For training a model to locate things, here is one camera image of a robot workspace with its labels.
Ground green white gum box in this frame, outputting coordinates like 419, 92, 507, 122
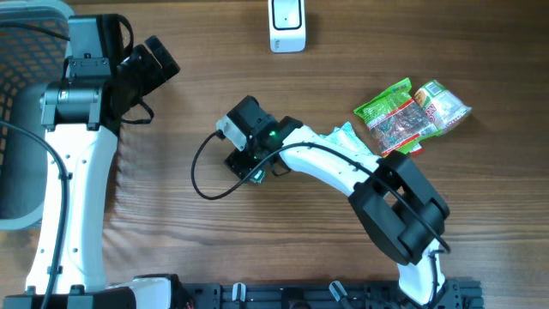
250, 169, 266, 185

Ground light blue tissue pack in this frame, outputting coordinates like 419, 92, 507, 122
320, 122, 373, 155

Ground green snack bag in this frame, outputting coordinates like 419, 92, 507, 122
353, 78, 439, 157

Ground red stick packet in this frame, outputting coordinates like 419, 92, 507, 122
410, 144, 424, 155

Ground instant noodle cup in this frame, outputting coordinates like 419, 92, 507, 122
413, 80, 472, 135

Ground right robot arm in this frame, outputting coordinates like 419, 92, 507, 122
216, 96, 450, 308

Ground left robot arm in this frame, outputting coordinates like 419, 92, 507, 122
3, 14, 188, 308

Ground white barcode scanner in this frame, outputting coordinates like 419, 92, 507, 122
268, 0, 306, 53

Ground grey plastic mesh basket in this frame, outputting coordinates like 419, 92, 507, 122
0, 0, 76, 232

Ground left camera black cable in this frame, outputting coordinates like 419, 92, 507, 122
0, 21, 72, 309

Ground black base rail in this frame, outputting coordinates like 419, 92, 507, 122
183, 279, 485, 309

